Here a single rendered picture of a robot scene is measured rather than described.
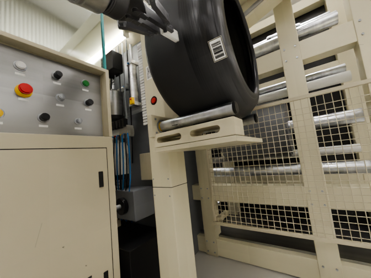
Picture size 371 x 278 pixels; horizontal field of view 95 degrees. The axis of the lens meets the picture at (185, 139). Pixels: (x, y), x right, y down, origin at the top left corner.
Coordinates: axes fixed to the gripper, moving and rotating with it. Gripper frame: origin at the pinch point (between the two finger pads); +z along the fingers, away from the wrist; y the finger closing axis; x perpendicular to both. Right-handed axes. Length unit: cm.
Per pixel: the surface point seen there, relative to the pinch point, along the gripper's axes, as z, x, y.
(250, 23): 75, -31, -10
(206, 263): 55, 121, 41
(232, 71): 13.1, 13.3, -12.2
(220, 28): 8.2, 1.6, -12.2
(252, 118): 41, 28, -9
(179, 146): 9.8, 34.3, 11.5
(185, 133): 10.4, 29.8, 8.0
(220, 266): 57, 121, 32
